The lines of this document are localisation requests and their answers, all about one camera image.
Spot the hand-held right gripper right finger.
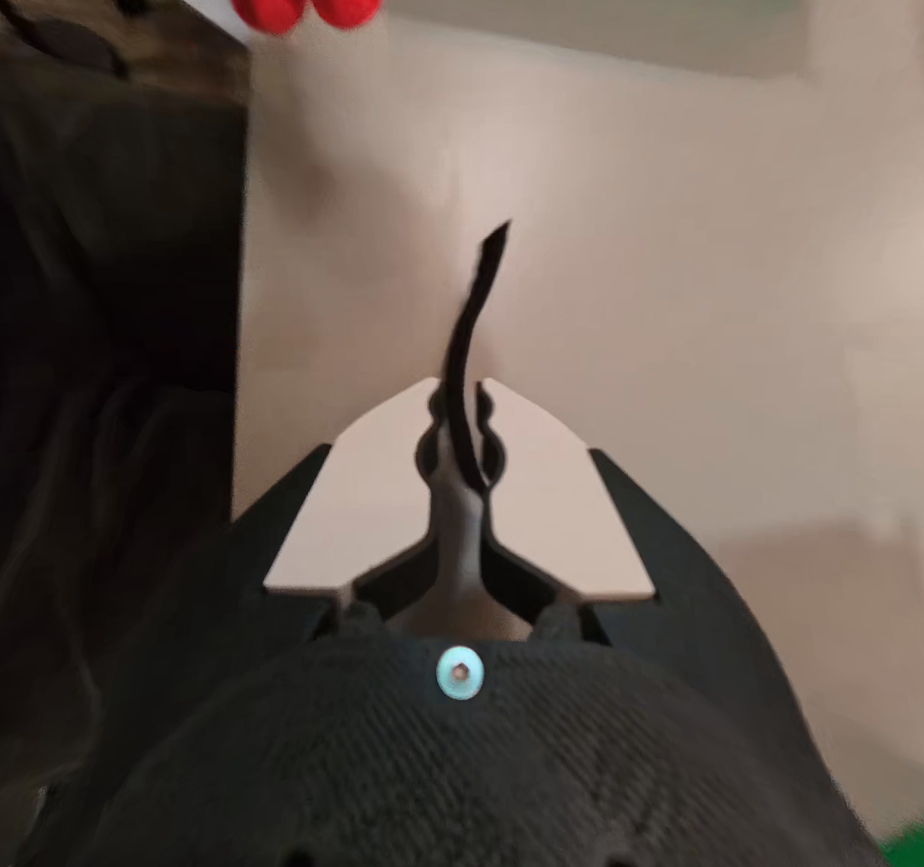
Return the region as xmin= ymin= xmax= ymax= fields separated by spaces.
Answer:
xmin=473 ymin=376 xmax=659 ymax=612

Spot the white desk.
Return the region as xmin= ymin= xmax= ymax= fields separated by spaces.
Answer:
xmin=231 ymin=0 xmax=924 ymax=867

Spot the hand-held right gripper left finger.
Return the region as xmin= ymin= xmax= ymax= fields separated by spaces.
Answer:
xmin=263 ymin=376 xmax=445 ymax=612

